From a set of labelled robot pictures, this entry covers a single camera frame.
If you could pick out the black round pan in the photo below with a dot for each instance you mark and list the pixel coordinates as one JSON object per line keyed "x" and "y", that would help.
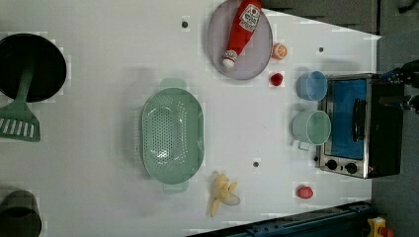
{"x": 50, "y": 73}

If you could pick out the red ketchup bottle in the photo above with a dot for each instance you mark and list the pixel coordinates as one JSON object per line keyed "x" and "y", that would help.
{"x": 242, "y": 29}

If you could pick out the green plastic mug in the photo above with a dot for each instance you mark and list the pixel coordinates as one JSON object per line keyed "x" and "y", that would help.
{"x": 311, "y": 129}

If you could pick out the dark grey pot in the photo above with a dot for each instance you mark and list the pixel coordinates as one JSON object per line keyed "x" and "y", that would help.
{"x": 20, "y": 216}

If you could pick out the silver black toaster oven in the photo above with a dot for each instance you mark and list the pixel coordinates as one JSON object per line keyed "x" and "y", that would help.
{"x": 366, "y": 135}

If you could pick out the green plastic strainer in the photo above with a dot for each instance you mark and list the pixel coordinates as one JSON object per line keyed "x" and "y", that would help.
{"x": 172, "y": 132}

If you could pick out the orange toy fruit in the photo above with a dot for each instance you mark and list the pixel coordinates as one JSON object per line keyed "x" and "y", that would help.
{"x": 279, "y": 51}

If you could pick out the small red toy fruit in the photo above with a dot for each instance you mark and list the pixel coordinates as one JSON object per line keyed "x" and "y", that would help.
{"x": 277, "y": 79}

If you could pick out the peeled toy banana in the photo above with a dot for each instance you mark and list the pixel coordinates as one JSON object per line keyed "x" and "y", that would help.
{"x": 223, "y": 192}

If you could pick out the blue metal frame rail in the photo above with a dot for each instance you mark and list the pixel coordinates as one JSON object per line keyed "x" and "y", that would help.
{"x": 346, "y": 220}

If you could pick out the green slotted spatula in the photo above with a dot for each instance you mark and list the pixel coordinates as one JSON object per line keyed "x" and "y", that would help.
{"x": 17, "y": 120}

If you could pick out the red toy strawberry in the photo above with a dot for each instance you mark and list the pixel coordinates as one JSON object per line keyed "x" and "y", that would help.
{"x": 304, "y": 192}

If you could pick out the grey round plate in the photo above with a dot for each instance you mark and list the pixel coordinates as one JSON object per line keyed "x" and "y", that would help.
{"x": 255, "y": 56}

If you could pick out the yellow red emergency button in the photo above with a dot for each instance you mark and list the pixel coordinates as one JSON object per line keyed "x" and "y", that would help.
{"x": 379, "y": 228}

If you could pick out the blue plastic cup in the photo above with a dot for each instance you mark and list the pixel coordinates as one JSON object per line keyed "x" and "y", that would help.
{"x": 312, "y": 86}

